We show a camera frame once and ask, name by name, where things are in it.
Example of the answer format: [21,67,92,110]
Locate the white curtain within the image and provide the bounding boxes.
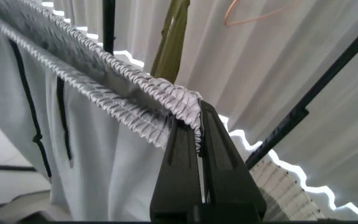
[40,0,358,220]

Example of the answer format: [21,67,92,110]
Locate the white laundry basket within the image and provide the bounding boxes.
[249,155,326,222]

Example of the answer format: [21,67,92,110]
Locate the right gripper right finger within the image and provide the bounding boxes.
[199,100,267,222]

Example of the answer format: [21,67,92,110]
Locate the pale grey shorts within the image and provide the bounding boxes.
[0,0,203,222]

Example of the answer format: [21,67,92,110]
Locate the black clothes rack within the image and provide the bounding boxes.
[0,0,358,172]

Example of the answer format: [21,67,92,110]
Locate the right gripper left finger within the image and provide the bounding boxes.
[149,117,203,222]

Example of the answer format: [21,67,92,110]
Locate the green long-sleeved shirt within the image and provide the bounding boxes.
[150,0,191,84]

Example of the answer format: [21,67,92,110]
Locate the pink clothes hanger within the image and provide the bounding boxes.
[223,0,303,27]

